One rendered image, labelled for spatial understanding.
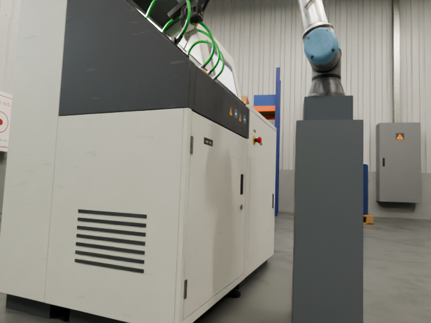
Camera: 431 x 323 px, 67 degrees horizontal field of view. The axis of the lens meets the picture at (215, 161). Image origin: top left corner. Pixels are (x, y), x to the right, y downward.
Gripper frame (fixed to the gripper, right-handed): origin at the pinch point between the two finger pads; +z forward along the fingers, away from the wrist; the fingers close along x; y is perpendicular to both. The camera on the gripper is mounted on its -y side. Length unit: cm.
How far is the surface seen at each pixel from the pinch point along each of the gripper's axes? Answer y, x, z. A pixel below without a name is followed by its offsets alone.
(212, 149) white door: 22, -13, 54
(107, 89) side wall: -12, -35, 34
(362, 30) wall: 100, 674, -311
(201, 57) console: -7.9, 35.1, -5.4
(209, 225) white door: 22, -14, 83
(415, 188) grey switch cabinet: 202, 656, 57
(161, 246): 14, -35, 88
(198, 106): 22, -28, 40
